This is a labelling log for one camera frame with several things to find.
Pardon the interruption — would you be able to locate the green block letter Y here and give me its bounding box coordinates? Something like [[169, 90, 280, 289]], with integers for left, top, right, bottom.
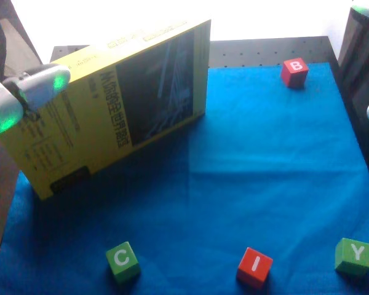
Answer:
[[334, 237, 369, 277]]

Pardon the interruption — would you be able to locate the red block letter B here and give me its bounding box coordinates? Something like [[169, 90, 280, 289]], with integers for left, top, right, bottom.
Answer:
[[280, 57, 310, 90]]

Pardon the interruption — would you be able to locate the blue table cloth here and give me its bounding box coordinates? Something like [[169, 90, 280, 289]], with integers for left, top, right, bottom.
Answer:
[[0, 62, 369, 295]]

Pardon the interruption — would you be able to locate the green block letter C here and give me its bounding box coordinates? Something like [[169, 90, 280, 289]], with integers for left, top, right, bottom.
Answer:
[[105, 241, 141, 285]]

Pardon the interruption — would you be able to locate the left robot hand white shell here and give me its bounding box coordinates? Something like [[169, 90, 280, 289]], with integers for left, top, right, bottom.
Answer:
[[18, 63, 72, 110]]

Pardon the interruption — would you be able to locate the red block letter I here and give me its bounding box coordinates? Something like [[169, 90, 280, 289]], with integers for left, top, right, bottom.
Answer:
[[236, 246, 274, 290]]

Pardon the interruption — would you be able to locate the yellow book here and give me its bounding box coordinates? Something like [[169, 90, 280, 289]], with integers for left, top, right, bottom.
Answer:
[[0, 19, 212, 201]]

